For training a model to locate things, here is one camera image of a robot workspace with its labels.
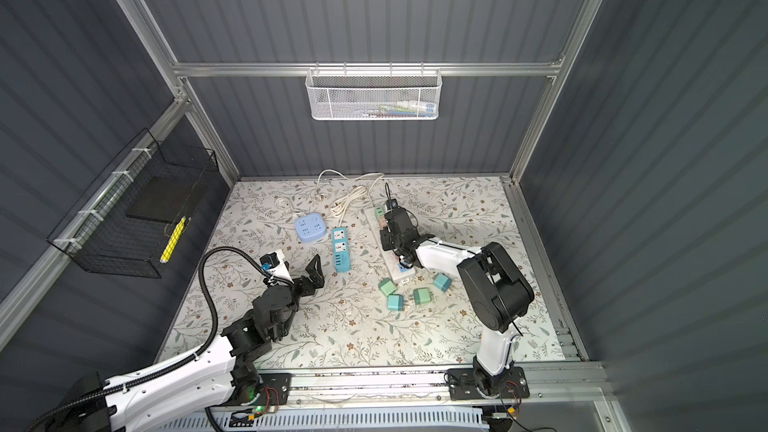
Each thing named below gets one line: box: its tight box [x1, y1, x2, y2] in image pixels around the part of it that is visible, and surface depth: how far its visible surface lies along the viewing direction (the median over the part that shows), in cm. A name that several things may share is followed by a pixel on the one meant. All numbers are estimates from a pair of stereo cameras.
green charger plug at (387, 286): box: [378, 278, 397, 297], surface depth 91 cm
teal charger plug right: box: [433, 273, 453, 293], surface depth 93 cm
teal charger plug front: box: [387, 294, 405, 311], surface depth 88 cm
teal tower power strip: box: [332, 227, 351, 273], surface depth 98 cm
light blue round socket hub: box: [294, 213, 327, 243], surface depth 104 cm
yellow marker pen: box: [159, 216, 187, 264], surface depth 71 cm
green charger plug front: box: [413, 287, 431, 305], surface depth 90 cm
